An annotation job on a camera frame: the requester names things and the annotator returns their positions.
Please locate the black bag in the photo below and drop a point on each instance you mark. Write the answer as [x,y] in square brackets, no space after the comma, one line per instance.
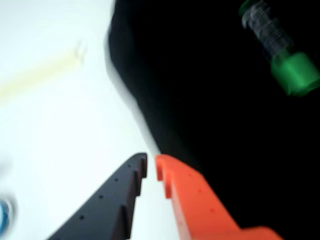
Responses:
[200,87]

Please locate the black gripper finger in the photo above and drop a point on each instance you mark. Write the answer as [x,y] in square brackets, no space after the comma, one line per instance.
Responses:
[107,207]

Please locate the pale yellow tape strip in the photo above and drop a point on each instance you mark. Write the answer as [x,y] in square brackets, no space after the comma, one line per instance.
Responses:
[37,72]

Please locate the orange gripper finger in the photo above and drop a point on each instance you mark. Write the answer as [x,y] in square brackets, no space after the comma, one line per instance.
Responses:
[197,205]

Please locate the black marker with green cap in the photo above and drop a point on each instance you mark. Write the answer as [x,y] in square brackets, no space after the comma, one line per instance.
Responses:
[292,72]

